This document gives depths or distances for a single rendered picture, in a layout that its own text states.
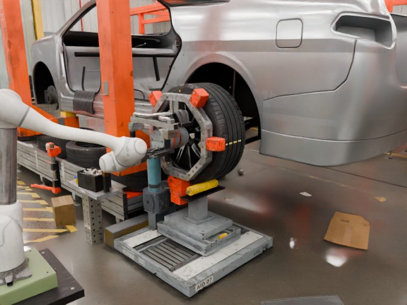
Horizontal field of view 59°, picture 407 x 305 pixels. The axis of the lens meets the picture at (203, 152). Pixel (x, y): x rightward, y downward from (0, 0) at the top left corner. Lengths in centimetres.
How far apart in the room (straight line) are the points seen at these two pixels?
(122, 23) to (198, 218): 141
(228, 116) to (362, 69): 77
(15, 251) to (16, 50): 279
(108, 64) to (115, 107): 29
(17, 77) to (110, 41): 195
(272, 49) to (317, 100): 41
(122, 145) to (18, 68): 275
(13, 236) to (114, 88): 117
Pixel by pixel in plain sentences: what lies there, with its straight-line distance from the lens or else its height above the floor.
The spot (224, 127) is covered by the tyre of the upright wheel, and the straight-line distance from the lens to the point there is 214.
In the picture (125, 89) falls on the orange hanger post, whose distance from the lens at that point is 256.
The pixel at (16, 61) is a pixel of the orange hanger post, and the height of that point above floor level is 131.
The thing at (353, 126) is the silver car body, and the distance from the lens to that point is 206.
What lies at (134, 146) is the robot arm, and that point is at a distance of 165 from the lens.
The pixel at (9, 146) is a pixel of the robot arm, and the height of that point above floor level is 93.
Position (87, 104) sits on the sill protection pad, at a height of 88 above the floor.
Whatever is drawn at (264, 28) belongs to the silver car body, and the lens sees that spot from 225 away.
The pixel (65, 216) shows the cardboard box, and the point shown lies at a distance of 321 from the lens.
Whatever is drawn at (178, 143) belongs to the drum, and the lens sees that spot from 224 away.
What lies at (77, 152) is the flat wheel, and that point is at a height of 47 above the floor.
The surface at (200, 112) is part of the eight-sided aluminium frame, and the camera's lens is 216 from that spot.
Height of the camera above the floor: 133
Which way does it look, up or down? 14 degrees down
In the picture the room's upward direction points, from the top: straight up
